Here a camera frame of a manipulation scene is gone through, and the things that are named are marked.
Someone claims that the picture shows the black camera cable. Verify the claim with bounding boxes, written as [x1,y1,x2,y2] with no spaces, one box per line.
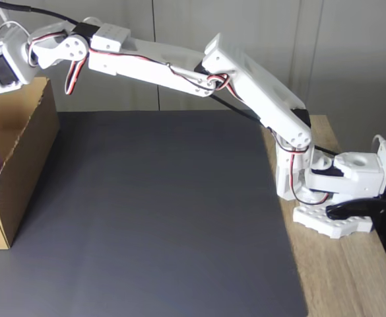
[0,0,342,156]

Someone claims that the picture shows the thin white cable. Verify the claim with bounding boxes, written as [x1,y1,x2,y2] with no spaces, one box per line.
[0,20,27,39]

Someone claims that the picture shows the brown cardboard box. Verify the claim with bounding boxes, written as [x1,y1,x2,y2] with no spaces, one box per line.
[0,76,61,251]

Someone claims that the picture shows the black table clamp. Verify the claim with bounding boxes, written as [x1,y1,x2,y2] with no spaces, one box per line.
[325,197,386,255]

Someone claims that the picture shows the dark grey table mat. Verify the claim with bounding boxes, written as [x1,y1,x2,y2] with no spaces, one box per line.
[0,110,309,317]

